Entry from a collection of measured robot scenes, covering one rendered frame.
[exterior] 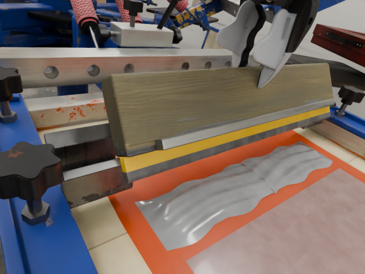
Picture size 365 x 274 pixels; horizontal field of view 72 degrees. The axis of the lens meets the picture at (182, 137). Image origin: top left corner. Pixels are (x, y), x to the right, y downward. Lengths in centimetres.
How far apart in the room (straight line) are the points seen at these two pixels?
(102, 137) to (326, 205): 31
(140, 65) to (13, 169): 37
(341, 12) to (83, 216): 239
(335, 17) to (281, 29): 219
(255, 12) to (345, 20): 214
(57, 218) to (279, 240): 23
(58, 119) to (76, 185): 19
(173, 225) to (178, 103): 13
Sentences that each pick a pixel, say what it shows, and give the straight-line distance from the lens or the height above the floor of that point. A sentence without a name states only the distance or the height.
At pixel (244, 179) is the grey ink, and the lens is 37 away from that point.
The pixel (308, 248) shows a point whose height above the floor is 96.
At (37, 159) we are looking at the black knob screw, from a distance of 20.
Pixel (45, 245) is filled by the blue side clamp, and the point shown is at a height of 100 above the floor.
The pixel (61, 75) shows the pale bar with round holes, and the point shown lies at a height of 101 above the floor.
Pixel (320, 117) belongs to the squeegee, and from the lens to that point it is 50.
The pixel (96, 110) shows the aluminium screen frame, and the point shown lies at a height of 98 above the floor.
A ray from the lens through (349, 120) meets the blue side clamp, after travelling 61.
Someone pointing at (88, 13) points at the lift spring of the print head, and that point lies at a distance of 70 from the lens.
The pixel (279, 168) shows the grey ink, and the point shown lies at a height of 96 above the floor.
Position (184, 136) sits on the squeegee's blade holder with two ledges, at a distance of 24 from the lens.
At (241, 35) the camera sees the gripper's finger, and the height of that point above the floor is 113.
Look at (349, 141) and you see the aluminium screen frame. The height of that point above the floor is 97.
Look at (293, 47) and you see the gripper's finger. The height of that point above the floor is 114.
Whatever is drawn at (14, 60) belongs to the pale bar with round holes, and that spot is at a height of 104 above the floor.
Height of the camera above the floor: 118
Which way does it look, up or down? 32 degrees down
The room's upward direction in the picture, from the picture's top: 12 degrees clockwise
